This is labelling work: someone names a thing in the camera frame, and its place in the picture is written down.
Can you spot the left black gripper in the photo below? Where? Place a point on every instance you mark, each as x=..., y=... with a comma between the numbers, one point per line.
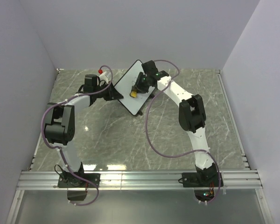
x=113, y=94

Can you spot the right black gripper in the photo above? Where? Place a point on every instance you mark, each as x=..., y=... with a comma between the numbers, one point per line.
x=137, y=85

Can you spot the yellow bone-shaped eraser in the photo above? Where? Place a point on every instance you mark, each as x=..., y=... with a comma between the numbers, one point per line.
x=133, y=94

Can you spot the small white whiteboard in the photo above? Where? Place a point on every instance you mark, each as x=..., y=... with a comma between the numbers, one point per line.
x=124, y=87

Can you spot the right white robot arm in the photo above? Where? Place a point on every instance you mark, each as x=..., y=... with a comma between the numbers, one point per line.
x=191, y=116

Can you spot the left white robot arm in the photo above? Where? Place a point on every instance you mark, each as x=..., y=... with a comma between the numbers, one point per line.
x=59, y=123

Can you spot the aluminium mounting rail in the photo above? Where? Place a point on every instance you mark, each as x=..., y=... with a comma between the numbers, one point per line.
x=138, y=180

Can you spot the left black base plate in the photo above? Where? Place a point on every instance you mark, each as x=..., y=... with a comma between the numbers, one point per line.
x=67, y=180

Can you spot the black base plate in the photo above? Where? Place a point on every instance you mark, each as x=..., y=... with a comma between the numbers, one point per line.
x=196, y=180
x=67, y=180

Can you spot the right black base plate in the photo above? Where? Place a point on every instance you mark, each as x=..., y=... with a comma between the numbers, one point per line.
x=196, y=180

